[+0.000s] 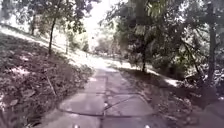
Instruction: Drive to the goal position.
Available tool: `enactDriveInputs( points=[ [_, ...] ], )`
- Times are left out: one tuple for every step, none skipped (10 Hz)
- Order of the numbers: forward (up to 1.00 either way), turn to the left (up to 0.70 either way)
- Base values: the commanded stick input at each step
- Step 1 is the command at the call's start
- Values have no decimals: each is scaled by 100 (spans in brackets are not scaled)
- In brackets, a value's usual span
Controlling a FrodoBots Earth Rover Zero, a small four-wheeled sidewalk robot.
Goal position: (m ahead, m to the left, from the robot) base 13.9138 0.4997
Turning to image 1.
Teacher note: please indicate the leaf-covered earth slope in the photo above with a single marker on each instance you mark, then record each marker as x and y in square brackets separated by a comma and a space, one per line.
[36, 73]

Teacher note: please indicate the robot's own part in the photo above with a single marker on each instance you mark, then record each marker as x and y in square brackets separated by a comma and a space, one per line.
[147, 126]
[76, 126]

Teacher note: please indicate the grey concrete path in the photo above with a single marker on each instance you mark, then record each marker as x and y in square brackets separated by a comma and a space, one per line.
[86, 104]

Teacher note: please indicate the group of green trees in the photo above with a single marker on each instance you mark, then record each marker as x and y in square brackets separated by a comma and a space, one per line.
[210, 50]
[51, 35]

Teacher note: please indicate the leaf-covered ground strip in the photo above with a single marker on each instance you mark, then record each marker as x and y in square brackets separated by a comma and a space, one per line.
[166, 96]

